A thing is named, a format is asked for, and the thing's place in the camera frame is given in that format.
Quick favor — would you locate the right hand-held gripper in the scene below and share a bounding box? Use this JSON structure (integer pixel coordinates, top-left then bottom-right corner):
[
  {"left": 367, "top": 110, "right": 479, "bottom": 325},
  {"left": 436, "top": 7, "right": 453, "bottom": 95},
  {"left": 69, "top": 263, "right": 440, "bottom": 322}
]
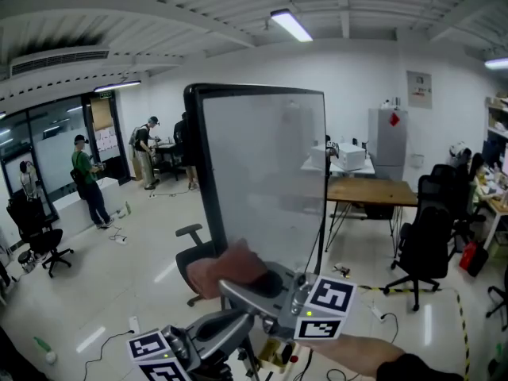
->
[{"left": 217, "top": 261, "right": 358, "bottom": 341}]

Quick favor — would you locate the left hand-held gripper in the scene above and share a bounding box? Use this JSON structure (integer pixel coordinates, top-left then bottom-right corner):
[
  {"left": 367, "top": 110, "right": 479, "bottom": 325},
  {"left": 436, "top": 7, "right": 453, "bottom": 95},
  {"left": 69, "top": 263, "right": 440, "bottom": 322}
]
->
[{"left": 126, "top": 310, "right": 255, "bottom": 381}]

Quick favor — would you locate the brown wiping cloth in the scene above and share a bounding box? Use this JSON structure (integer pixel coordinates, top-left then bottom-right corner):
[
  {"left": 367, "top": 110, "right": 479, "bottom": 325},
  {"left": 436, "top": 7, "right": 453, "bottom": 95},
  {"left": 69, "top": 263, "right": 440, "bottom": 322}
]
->
[{"left": 186, "top": 238, "right": 270, "bottom": 300}]

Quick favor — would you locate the large whiteboard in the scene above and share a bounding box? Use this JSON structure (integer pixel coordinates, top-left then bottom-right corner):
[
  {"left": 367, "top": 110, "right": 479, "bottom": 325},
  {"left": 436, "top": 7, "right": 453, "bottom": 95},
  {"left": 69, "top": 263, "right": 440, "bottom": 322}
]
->
[{"left": 183, "top": 82, "right": 329, "bottom": 293}]

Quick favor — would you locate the person's right forearm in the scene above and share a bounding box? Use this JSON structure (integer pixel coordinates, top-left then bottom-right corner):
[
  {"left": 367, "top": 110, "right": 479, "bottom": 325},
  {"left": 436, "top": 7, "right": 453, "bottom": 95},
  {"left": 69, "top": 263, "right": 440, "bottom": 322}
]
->
[{"left": 297, "top": 333, "right": 406, "bottom": 379}]

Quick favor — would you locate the black office chair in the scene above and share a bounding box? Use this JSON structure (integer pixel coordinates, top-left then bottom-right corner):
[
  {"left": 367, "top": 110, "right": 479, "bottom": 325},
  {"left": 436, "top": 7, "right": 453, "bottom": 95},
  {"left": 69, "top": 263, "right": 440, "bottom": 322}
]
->
[
  {"left": 175, "top": 223, "right": 223, "bottom": 308},
  {"left": 6, "top": 196, "right": 75, "bottom": 279},
  {"left": 391, "top": 204, "right": 456, "bottom": 313},
  {"left": 417, "top": 175, "right": 457, "bottom": 214}
]

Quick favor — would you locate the white appliance box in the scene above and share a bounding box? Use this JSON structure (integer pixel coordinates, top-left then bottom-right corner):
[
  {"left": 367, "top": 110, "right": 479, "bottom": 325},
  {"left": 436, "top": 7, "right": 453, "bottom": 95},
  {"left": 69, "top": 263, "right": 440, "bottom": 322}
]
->
[{"left": 310, "top": 144, "right": 338, "bottom": 170}]

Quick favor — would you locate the white table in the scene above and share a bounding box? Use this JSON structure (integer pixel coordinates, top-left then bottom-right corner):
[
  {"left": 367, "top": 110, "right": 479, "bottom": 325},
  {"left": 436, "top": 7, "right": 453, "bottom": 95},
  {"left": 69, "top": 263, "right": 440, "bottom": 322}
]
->
[{"left": 300, "top": 155, "right": 377, "bottom": 179}]

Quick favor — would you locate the white microwave oven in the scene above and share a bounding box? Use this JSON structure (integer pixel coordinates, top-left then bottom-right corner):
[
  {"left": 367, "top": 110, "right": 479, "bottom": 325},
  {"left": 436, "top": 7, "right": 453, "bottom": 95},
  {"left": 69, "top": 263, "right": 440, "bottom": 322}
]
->
[{"left": 336, "top": 142, "right": 367, "bottom": 172}]

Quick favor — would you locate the person's black clothing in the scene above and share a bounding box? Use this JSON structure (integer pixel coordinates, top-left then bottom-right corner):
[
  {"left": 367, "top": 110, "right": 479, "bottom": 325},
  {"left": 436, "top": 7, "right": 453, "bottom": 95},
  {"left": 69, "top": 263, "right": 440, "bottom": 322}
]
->
[{"left": 375, "top": 353, "right": 468, "bottom": 381}]

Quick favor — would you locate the dark desk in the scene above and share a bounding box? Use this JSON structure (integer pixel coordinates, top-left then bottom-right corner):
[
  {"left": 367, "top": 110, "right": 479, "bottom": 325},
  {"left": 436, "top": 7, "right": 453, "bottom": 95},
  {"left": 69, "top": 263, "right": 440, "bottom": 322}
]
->
[{"left": 152, "top": 141, "right": 188, "bottom": 183}]

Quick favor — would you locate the red bag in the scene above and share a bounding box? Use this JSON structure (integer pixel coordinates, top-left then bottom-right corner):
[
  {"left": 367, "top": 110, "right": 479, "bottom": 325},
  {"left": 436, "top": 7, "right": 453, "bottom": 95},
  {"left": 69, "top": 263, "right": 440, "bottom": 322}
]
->
[{"left": 459, "top": 241, "right": 490, "bottom": 278}]

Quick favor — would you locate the white low platform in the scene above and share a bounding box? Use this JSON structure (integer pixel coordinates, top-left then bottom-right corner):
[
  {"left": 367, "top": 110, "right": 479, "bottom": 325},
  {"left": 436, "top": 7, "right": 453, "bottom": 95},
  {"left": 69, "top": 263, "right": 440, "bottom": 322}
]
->
[{"left": 52, "top": 176, "right": 125, "bottom": 238}]

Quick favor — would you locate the white desk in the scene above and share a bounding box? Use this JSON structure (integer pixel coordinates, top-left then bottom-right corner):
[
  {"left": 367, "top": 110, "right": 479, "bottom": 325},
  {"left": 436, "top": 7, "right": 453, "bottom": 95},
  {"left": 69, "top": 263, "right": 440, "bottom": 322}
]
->
[{"left": 479, "top": 180, "right": 508, "bottom": 252}]

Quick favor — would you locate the white storage shelf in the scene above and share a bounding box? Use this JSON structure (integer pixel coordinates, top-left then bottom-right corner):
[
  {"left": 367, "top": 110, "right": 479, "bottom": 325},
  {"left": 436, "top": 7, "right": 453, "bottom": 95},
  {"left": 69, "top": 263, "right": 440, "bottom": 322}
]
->
[{"left": 486, "top": 93, "right": 508, "bottom": 142}]

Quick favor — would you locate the ceiling air vent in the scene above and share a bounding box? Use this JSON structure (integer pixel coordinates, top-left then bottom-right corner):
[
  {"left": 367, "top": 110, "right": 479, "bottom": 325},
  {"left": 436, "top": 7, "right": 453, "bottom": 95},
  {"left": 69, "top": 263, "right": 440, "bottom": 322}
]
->
[{"left": 10, "top": 49, "right": 111, "bottom": 77}]

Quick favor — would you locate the wooden table with wire legs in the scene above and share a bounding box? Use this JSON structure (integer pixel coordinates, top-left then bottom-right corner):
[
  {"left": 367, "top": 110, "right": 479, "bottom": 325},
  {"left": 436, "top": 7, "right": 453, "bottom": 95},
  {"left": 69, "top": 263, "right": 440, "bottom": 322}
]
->
[{"left": 325, "top": 176, "right": 420, "bottom": 256}]

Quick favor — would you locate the gray wall notice panel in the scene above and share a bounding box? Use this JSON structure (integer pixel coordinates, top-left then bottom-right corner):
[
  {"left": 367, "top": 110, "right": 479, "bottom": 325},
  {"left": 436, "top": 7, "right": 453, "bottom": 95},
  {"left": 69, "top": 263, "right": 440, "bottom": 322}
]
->
[{"left": 406, "top": 70, "right": 433, "bottom": 110}]

